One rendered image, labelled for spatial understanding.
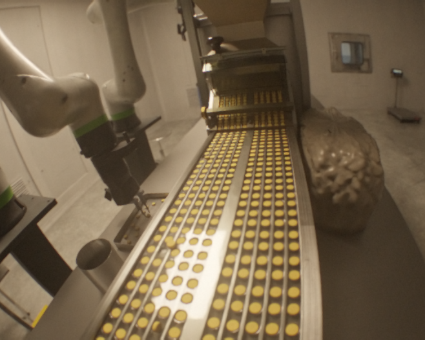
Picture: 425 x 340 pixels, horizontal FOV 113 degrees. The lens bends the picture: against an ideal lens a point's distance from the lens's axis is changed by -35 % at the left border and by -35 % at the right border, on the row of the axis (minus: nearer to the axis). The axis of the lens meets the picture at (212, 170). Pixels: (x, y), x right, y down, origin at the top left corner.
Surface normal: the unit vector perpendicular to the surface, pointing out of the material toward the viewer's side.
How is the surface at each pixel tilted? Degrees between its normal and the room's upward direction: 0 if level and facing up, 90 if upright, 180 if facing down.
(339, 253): 0
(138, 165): 90
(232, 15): 118
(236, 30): 90
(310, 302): 0
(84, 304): 0
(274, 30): 90
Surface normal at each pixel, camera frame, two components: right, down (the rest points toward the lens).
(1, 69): 0.34, 0.11
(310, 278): -0.18, -0.86
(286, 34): -0.25, 0.51
